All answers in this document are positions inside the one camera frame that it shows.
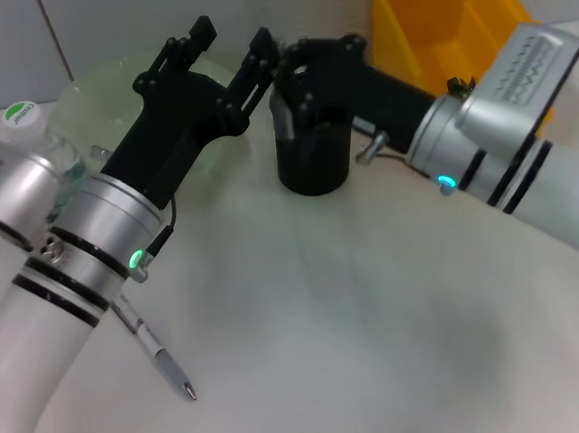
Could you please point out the pale green glass fruit plate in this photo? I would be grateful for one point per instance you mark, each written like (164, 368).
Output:
(89, 92)

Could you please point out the black mesh pen cup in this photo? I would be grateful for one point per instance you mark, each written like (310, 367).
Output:
(316, 169)

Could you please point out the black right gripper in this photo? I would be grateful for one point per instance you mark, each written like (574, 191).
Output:
(360, 90)

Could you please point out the yellow plastic bin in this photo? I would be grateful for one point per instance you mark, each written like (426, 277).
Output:
(404, 17)

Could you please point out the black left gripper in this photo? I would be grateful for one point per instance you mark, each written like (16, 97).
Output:
(173, 135)

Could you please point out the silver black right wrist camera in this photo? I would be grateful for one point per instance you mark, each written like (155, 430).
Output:
(515, 88)

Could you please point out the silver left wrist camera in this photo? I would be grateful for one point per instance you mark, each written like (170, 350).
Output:
(1, 189)

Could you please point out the clear water bottle green label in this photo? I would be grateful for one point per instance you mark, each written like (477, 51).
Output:
(21, 117)

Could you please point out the grey ballpoint pen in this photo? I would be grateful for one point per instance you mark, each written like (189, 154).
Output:
(154, 347)

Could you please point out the green plastic wrapper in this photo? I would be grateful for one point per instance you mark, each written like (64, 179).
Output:
(460, 85)

